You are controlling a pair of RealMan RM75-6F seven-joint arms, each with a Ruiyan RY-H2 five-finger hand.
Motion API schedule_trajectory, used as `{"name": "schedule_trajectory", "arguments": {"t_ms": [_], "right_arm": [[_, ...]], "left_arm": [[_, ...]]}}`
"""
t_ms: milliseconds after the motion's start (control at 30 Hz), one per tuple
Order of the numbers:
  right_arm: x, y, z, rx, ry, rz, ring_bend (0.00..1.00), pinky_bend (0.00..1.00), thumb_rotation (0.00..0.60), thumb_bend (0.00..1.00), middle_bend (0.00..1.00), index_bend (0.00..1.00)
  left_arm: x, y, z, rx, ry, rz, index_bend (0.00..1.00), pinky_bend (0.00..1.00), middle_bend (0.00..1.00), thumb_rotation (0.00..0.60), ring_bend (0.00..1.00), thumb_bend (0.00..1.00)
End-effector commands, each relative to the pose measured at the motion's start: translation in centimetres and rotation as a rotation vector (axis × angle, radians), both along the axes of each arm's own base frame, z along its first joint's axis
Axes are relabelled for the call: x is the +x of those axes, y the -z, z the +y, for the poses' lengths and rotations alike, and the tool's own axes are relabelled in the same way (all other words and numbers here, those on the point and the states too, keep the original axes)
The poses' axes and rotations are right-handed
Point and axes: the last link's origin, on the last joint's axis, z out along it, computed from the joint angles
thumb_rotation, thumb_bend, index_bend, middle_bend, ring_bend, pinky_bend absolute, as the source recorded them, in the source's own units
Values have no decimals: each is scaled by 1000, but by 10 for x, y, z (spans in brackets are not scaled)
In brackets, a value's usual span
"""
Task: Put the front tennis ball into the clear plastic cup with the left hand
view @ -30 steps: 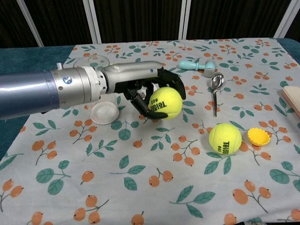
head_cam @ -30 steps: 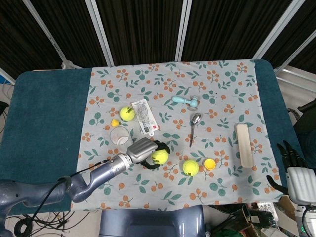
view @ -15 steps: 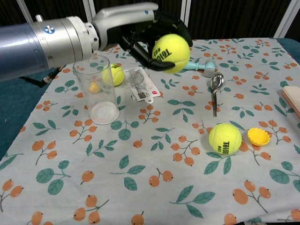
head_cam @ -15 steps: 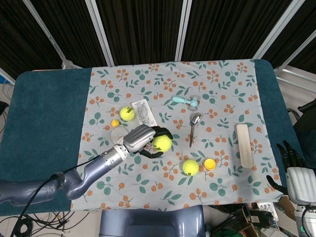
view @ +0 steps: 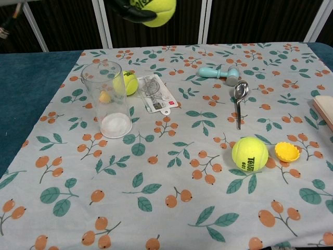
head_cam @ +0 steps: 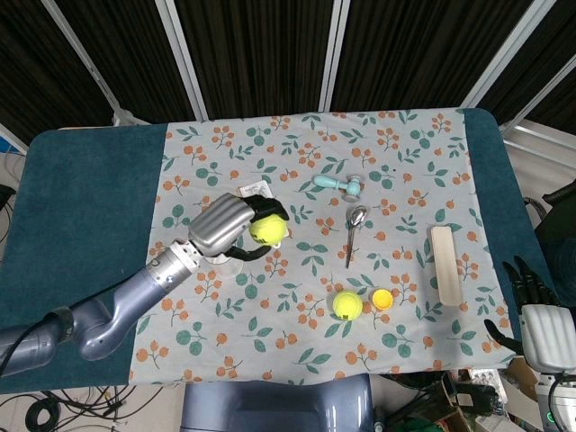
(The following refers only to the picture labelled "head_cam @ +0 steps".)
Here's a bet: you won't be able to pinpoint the cardboard box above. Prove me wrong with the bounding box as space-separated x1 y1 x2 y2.
420 373 536 432

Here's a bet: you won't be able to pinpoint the spare black robot hand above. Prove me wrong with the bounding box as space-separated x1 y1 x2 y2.
454 380 505 418

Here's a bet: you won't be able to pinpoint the floral patterned table cloth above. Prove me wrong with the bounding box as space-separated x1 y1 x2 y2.
128 107 517 387

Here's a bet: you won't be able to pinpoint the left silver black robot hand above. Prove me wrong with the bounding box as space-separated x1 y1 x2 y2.
186 193 290 263

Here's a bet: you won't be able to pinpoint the packaged clear ruler set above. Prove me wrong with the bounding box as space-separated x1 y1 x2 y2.
238 180 291 249

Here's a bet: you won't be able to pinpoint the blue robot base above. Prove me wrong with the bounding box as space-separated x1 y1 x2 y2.
181 374 375 432

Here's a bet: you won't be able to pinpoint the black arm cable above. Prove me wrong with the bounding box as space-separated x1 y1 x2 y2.
0 305 76 374

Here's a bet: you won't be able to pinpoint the metal spoon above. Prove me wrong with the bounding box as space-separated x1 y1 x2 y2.
344 205 368 270

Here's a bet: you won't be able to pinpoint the beige wooden board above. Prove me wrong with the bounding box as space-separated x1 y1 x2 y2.
429 225 464 307

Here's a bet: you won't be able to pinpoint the yellow tennis ball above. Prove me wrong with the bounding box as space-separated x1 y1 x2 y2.
248 213 289 246
332 290 364 321

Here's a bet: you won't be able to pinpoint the clear plastic cup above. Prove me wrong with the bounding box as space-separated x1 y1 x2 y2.
207 254 245 276

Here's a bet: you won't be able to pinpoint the black floor cables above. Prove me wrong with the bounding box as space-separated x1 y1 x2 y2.
24 385 163 432

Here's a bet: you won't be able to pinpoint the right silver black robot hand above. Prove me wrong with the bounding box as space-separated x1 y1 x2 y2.
484 255 576 374

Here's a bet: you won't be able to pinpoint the black chair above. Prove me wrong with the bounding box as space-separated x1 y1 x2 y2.
521 175 576 302

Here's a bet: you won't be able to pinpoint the yellow bottle cap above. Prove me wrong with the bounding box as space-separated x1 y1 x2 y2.
371 289 394 311

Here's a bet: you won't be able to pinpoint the teal table cover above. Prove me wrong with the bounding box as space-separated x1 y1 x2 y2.
0 107 557 389

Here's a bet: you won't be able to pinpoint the light blue toy hammer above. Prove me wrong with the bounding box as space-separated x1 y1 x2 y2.
312 174 363 198

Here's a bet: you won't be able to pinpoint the white partition frame pole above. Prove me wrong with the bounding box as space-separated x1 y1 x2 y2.
42 0 136 126
318 0 352 113
498 60 576 136
155 0 211 122
459 0 559 110

